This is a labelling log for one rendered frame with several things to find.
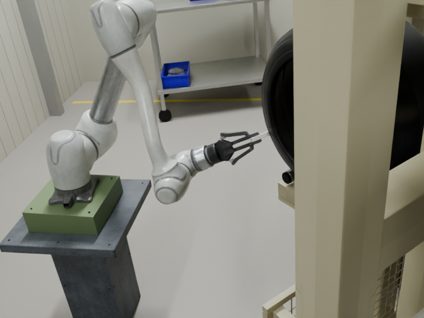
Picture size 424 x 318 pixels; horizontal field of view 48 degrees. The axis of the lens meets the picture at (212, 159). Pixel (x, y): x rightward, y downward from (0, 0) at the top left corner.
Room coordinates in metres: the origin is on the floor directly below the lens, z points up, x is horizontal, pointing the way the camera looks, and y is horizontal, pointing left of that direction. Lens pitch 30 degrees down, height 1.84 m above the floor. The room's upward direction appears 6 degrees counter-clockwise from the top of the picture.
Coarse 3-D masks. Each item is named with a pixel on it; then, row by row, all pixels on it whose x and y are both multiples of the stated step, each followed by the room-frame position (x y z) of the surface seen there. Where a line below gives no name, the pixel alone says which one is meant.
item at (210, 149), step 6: (210, 144) 1.55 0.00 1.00; (216, 144) 1.54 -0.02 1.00; (222, 144) 1.53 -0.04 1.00; (210, 150) 1.52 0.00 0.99; (216, 150) 1.52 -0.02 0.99; (222, 150) 1.53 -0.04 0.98; (228, 150) 1.52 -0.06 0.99; (210, 156) 1.51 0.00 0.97; (216, 156) 1.50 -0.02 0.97; (222, 156) 1.52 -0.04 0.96; (228, 156) 1.51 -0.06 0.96; (216, 162) 1.51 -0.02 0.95
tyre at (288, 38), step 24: (408, 24) 1.33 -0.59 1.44; (288, 48) 1.39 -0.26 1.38; (408, 48) 1.23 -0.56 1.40; (264, 72) 1.49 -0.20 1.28; (288, 72) 1.60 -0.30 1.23; (408, 72) 1.17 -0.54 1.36; (264, 96) 1.49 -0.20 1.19; (288, 96) 1.60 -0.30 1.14; (408, 96) 1.12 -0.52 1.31; (288, 120) 1.57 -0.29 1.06; (408, 120) 1.10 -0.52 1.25; (288, 144) 1.50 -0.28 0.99; (408, 144) 1.09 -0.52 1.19
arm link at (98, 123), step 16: (128, 0) 1.76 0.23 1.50; (144, 0) 1.81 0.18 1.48; (144, 16) 1.74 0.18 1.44; (144, 32) 1.76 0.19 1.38; (112, 64) 1.79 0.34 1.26; (112, 80) 1.80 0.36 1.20; (96, 96) 1.85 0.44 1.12; (112, 96) 1.82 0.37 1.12; (96, 112) 1.84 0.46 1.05; (112, 112) 1.85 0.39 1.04; (80, 128) 1.85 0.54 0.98; (96, 128) 1.83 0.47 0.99; (112, 128) 1.86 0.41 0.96; (96, 144) 1.81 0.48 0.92; (112, 144) 1.92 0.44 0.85; (96, 160) 1.82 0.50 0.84
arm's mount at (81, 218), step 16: (96, 176) 1.85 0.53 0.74; (112, 176) 1.84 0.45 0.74; (48, 192) 1.74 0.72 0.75; (96, 192) 1.71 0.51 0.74; (112, 192) 1.74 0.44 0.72; (32, 208) 1.63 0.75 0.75; (48, 208) 1.62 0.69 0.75; (64, 208) 1.61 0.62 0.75; (80, 208) 1.61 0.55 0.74; (96, 208) 1.60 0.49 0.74; (112, 208) 1.71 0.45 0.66; (32, 224) 1.60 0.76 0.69; (48, 224) 1.59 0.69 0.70; (64, 224) 1.57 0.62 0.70; (80, 224) 1.55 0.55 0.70; (96, 224) 1.55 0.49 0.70
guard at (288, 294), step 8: (384, 272) 1.00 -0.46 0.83; (400, 280) 1.04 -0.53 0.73; (288, 288) 0.81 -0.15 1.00; (384, 288) 1.00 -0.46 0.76; (280, 296) 0.79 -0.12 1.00; (288, 296) 0.79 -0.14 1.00; (384, 296) 1.00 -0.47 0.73; (392, 296) 1.02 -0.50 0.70; (264, 304) 0.77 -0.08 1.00; (272, 304) 0.77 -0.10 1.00; (280, 304) 0.77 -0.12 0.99; (264, 312) 0.76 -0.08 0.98; (272, 312) 0.76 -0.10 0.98
